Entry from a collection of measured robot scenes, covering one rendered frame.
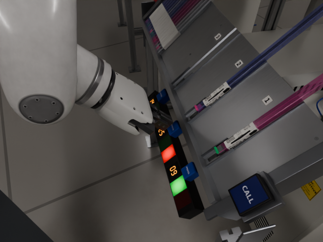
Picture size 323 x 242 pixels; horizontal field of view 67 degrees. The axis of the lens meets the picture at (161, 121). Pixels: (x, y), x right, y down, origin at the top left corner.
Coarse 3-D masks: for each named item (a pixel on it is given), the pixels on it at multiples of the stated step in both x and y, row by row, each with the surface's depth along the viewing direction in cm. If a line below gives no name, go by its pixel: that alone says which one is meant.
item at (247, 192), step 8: (240, 184) 35; (248, 184) 34; (256, 184) 33; (232, 192) 35; (240, 192) 34; (248, 192) 33; (256, 192) 33; (264, 192) 32; (240, 200) 34; (248, 200) 33; (256, 200) 32; (240, 208) 33; (248, 208) 33
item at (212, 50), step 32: (192, 32) 64; (224, 32) 55; (192, 64) 59; (224, 64) 52; (192, 96) 55; (224, 96) 48; (256, 96) 44; (288, 96) 39; (192, 128) 51; (224, 128) 46; (288, 128) 38; (320, 128) 34; (224, 160) 43; (256, 160) 39; (288, 160) 36; (224, 192) 41
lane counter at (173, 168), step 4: (172, 164) 52; (176, 164) 52; (168, 168) 53; (172, 168) 52; (176, 168) 51; (168, 172) 52; (172, 172) 52; (176, 172) 51; (180, 172) 50; (172, 176) 51
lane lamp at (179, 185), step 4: (180, 176) 50; (176, 180) 50; (180, 180) 49; (184, 180) 49; (172, 184) 50; (176, 184) 50; (180, 184) 49; (184, 184) 48; (172, 188) 50; (176, 188) 49; (180, 188) 49; (184, 188) 48; (176, 192) 49
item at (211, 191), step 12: (144, 24) 79; (156, 60) 66; (168, 84) 59; (180, 108) 54; (180, 120) 51; (192, 132) 50; (192, 144) 47; (192, 156) 45; (204, 168) 44; (204, 180) 42; (216, 192) 41
